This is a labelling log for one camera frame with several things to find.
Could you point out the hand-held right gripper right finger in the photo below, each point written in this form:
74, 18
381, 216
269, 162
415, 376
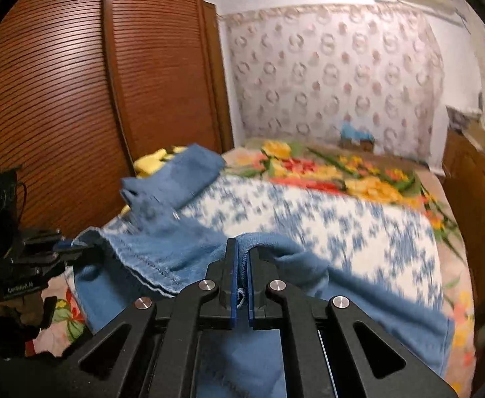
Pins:
252, 282

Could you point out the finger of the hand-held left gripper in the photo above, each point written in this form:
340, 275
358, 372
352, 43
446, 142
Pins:
43, 236
55, 255

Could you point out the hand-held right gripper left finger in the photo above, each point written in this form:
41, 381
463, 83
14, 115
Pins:
235, 273

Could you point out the blue denim pants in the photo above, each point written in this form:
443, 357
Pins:
176, 248

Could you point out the person's left hand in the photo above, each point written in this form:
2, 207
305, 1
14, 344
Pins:
22, 313

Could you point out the white blue floral sheet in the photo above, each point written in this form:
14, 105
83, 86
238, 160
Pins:
329, 224

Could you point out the yellow plush toy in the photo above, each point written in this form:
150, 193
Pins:
147, 163

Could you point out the colourful flower blanket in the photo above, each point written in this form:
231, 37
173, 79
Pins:
329, 174

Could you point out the wooden louvered wardrobe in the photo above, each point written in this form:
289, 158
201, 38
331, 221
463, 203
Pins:
59, 91

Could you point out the circle-patterned sheer curtain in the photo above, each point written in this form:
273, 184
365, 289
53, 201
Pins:
329, 74

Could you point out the wooden sideboard cabinet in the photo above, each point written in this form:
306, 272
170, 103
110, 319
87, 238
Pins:
483, 199

